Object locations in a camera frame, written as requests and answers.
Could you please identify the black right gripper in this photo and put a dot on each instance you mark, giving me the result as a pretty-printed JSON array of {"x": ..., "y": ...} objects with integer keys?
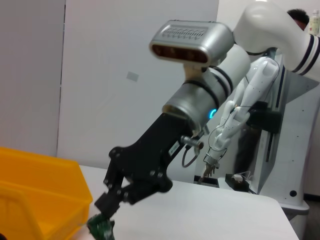
[{"x": 155, "y": 155}]

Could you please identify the green plastic wrapper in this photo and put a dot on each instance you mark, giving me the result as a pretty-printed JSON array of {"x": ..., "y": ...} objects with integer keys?
[{"x": 100, "y": 227}]

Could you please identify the white humanoid robot arm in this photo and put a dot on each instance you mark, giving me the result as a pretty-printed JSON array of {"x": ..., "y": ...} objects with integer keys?
[{"x": 255, "y": 90}]

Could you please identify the pale bottle on shelf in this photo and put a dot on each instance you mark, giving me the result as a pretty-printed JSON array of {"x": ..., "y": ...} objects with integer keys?
[{"x": 315, "y": 22}]

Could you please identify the yellow plastic bin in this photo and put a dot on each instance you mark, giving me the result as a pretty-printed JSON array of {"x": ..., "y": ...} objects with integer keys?
[{"x": 45, "y": 190}]

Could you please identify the right gripper silver connector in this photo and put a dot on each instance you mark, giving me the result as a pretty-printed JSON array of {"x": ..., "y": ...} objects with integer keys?
[{"x": 191, "y": 142}]

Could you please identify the small black box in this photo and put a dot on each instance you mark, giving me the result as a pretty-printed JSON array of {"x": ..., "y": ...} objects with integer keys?
[{"x": 237, "y": 183}]

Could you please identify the white robot stand column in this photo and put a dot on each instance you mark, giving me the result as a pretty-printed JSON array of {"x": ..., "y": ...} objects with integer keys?
[{"x": 295, "y": 140}]

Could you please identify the person with black hair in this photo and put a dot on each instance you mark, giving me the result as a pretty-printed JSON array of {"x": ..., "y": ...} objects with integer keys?
[{"x": 298, "y": 17}]

